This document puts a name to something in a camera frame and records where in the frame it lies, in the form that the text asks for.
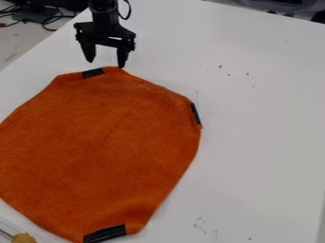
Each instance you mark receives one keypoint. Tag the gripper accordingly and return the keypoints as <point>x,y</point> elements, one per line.
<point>104,29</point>

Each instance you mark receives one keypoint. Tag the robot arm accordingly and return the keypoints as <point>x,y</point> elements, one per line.
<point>103,5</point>

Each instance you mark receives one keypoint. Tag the orange cloth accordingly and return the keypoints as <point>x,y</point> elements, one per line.
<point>97,152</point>

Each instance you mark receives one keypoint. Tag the yellow toy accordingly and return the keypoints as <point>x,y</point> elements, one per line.
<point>23,238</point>

